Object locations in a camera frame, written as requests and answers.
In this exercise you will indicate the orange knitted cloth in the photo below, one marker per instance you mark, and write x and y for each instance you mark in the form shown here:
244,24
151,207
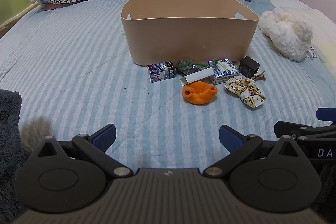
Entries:
198,94

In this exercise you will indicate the blue striped bed quilt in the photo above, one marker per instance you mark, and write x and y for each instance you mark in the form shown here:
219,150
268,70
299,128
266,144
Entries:
78,69

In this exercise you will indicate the white fluffy plush toy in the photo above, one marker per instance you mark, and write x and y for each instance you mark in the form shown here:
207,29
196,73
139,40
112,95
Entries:
286,32

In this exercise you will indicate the small black box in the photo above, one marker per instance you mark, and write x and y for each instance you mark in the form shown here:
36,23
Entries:
248,66

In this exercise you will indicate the cream pillow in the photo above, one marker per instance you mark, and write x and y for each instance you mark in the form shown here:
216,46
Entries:
326,48

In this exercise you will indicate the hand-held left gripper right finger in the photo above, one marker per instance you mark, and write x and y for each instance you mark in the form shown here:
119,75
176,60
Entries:
231,138

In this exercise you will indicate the leopard print scrunchie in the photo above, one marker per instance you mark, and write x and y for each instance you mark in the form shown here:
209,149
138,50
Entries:
244,90

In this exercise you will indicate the purple cartoon print box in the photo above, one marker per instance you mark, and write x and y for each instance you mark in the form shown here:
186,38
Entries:
160,73

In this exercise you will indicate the dark grey fleece cloth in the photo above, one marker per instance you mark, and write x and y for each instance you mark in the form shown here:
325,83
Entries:
10,140

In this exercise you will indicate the green foil packet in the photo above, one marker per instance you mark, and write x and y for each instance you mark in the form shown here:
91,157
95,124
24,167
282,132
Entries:
187,66

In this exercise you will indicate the beige plastic storage basket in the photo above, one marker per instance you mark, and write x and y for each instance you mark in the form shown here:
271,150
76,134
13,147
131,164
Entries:
189,40

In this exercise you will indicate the long white carton box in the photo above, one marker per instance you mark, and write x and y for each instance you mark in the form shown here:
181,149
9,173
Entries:
197,76

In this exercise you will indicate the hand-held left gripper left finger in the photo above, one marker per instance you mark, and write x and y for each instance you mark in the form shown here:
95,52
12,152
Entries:
105,136

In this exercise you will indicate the metal hair clip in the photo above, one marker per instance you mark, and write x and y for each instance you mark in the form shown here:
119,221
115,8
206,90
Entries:
260,77

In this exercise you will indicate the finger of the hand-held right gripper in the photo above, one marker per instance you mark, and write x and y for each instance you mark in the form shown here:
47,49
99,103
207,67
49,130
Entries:
286,127
326,114

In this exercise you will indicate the blue white patterned box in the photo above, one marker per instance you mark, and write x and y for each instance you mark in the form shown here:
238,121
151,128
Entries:
223,70

